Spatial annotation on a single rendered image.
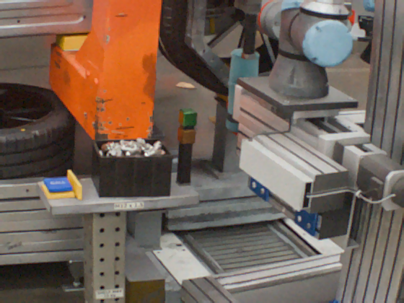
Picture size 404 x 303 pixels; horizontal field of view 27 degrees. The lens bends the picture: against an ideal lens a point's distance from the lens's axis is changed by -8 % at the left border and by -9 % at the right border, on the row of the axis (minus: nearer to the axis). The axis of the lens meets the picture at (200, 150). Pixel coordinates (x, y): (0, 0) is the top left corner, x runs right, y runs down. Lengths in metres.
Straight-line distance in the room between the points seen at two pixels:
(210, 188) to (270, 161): 1.18
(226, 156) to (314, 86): 1.15
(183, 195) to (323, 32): 0.73
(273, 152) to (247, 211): 1.20
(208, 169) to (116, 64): 0.89
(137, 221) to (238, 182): 0.45
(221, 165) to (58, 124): 0.71
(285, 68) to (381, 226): 0.45
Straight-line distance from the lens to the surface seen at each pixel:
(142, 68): 2.50
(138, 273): 2.68
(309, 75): 2.08
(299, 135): 2.05
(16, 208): 2.62
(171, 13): 2.88
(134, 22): 2.46
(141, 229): 2.92
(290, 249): 3.09
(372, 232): 2.15
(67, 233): 2.70
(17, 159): 2.69
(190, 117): 2.42
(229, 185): 3.13
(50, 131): 2.75
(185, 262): 2.89
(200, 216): 3.09
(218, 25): 3.26
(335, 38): 1.93
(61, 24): 2.94
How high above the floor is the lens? 1.38
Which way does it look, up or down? 20 degrees down
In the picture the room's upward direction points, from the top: 5 degrees clockwise
